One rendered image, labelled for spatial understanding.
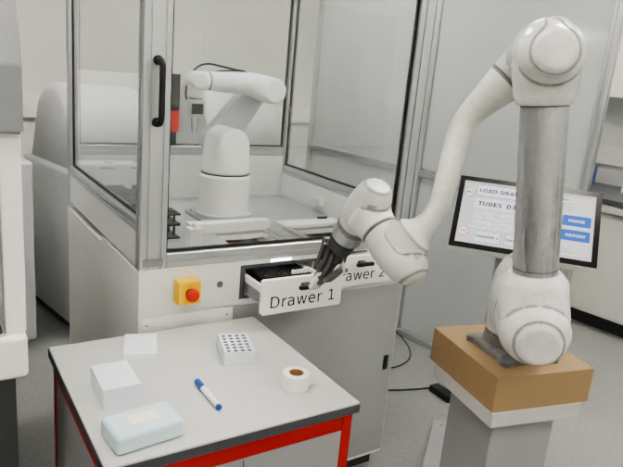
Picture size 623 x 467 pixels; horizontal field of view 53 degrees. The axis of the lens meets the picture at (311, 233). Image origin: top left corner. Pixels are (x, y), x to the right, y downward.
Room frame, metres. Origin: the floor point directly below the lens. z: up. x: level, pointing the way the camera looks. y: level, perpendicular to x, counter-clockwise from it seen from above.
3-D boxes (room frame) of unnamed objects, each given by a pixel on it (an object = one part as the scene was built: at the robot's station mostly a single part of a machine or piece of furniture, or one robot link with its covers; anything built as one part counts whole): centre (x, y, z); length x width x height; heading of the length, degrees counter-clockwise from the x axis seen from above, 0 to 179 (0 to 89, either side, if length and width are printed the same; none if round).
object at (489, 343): (1.57, -0.59, 0.89); 0.22 x 0.18 x 0.06; 110
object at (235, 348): (1.58, 0.18, 0.78); 0.12 x 0.08 x 0.04; 18
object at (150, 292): (2.35, 0.32, 0.87); 1.02 x 0.95 x 0.14; 124
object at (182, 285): (1.73, 0.35, 0.88); 0.07 x 0.05 x 0.07; 124
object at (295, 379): (1.43, 0.01, 0.78); 0.07 x 0.07 x 0.04
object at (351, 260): (2.10, -0.18, 0.87); 0.29 x 0.02 x 0.11; 124
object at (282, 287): (1.82, 0.01, 0.87); 0.29 x 0.02 x 0.11; 124
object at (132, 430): (1.16, 0.32, 0.78); 0.15 x 0.10 x 0.04; 130
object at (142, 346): (1.56, 0.44, 0.77); 0.13 x 0.09 x 0.02; 15
